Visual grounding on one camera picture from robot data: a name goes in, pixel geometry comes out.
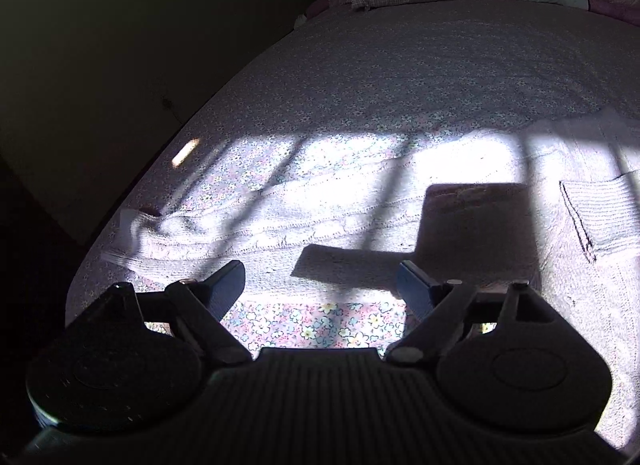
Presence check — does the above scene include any purple cloth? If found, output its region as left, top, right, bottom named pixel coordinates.
left=299, top=0, right=353, bottom=22

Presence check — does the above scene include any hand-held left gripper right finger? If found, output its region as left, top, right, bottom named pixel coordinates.
left=385, top=261, right=556, bottom=366

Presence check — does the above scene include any pale pink knit sweater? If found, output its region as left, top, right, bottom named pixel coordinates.
left=101, top=106, right=640, bottom=451

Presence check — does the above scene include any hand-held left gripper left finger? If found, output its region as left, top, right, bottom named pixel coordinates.
left=97, top=260, right=254, bottom=368

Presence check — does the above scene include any floral bed sheet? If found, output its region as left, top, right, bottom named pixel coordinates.
left=65, top=0, right=640, bottom=452

